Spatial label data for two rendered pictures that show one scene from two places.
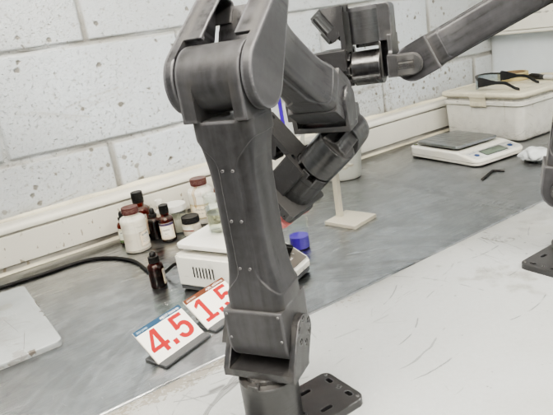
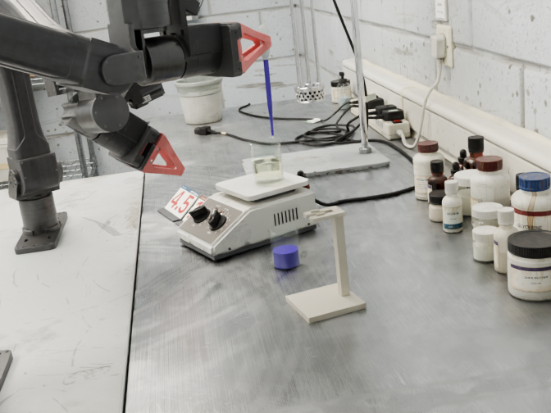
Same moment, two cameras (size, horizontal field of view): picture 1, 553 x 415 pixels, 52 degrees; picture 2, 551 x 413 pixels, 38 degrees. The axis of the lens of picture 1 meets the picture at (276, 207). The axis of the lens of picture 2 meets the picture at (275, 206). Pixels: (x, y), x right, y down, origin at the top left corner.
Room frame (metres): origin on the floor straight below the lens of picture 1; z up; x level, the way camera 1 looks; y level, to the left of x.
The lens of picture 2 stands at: (1.52, -1.03, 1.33)
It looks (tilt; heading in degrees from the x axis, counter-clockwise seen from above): 17 degrees down; 116
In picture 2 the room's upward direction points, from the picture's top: 7 degrees counter-clockwise
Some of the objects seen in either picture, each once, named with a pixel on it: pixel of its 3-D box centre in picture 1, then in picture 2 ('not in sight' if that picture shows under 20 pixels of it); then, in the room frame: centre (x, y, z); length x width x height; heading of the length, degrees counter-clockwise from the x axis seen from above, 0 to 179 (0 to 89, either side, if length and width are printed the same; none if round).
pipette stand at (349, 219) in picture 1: (347, 193); (321, 259); (1.15, -0.15, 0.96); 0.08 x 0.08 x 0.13; 45
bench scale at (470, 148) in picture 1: (464, 146); not in sight; (1.55, -0.55, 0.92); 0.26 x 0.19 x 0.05; 27
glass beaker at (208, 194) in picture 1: (221, 211); (266, 161); (0.96, 0.10, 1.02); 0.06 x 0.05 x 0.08; 96
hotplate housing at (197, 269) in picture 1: (237, 259); (251, 212); (0.93, 0.08, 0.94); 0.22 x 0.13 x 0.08; 57
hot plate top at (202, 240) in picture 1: (221, 235); (261, 183); (0.95, 0.10, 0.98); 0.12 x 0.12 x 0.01; 57
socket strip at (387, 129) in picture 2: not in sight; (377, 115); (0.89, 0.92, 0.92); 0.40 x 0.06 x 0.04; 122
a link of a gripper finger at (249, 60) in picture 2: not in sight; (237, 45); (1.02, -0.07, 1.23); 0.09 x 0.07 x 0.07; 65
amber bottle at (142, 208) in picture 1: (141, 214); (476, 167); (1.26, 0.31, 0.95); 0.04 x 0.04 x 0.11
